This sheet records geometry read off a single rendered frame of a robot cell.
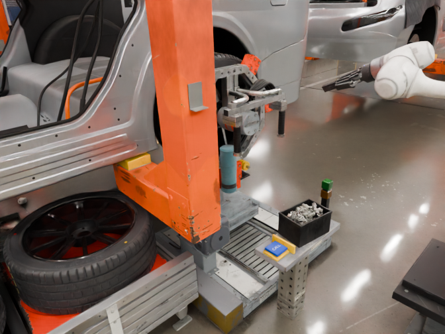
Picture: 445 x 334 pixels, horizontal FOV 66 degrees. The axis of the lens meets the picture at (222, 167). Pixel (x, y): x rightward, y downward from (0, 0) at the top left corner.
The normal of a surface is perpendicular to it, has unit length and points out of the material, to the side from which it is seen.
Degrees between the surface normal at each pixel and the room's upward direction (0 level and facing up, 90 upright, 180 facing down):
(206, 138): 90
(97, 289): 90
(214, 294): 0
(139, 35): 90
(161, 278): 90
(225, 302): 0
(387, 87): 104
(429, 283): 3
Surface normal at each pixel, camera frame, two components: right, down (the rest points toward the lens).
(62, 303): 0.04, 0.44
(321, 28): -0.70, 0.29
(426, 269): -0.01, -0.91
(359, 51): -0.37, 0.67
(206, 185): 0.68, 0.30
